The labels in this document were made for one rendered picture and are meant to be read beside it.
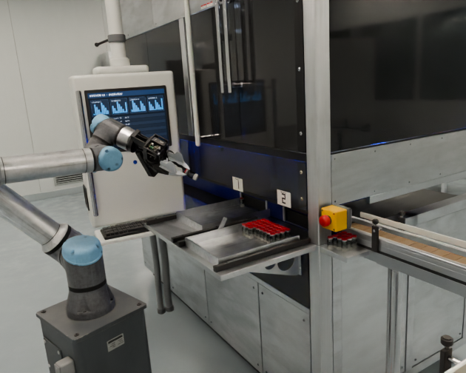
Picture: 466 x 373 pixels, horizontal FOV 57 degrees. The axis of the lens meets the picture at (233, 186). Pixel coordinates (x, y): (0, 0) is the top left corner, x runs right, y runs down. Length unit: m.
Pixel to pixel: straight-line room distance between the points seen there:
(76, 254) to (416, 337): 1.56
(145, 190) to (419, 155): 1.32
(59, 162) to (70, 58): 5.52
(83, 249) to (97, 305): 0.18
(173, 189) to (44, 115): 4.58
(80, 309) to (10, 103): 5.41
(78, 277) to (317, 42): 1.05
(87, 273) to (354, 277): 0.99
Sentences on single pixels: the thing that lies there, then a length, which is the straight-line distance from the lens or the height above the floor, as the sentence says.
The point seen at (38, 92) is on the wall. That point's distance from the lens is 6.72.
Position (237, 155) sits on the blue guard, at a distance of 1.92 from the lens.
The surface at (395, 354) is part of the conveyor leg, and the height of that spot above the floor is 0.49.
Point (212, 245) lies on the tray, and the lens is 1.63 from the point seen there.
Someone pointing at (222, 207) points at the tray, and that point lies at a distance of 2.09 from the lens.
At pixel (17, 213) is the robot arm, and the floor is 1.13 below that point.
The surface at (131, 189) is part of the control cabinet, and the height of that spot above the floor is 0.97.
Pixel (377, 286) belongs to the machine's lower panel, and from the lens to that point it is 1.91.
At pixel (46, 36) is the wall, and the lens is 6.80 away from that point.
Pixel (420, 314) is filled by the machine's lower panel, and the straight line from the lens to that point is 2.22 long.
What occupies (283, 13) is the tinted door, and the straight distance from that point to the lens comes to 1.63.
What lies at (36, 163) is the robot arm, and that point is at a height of 1.29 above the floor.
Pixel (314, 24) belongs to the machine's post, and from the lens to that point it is 1.49.
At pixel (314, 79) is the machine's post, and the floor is 1.46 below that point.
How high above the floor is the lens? 1.47
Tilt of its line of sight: 14 degrees down
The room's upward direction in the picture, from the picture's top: 4 degrees counter-clockwise
